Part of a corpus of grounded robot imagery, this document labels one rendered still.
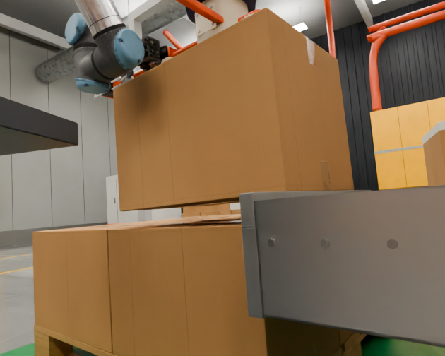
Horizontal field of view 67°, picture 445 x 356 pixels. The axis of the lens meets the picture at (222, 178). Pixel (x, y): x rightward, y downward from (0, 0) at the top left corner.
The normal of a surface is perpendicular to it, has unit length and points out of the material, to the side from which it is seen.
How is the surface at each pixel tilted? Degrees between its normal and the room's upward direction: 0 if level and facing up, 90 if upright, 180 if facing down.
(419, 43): 90
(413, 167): 90
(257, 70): 90
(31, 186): 90
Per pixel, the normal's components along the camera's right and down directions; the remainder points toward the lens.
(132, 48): 0.82, -0.09
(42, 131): 0.97, -0.09
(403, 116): -0.56, -0.04
